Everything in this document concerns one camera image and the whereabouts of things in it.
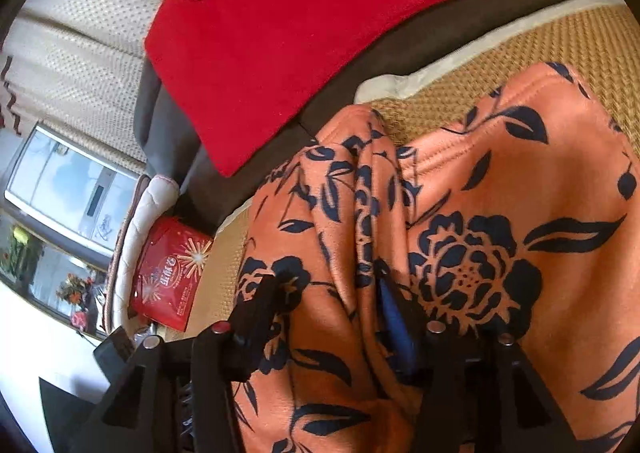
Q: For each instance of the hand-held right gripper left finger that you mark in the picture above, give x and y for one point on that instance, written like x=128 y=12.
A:
x=257 y=313

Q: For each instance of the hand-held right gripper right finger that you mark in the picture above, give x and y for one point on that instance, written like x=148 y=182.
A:
x=395 y=328

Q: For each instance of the orange black floral shirt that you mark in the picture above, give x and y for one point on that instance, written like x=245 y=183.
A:
x=500 y=183

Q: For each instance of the red gift box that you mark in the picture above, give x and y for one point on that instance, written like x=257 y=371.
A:
x=170 y=273

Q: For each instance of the folded white red quilt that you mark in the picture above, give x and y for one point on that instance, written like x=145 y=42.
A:
x=155 y=193

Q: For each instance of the brown leather sofa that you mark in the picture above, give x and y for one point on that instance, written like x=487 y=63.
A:
x=165 y=133

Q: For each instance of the red cloth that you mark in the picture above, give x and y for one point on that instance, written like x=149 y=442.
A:
x=300 y=33

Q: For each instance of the woven bamboo mat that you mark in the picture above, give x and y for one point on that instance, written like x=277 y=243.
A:
x=500 y=43

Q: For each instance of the beige dotted curtain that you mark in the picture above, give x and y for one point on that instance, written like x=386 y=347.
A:
x=90 y=33

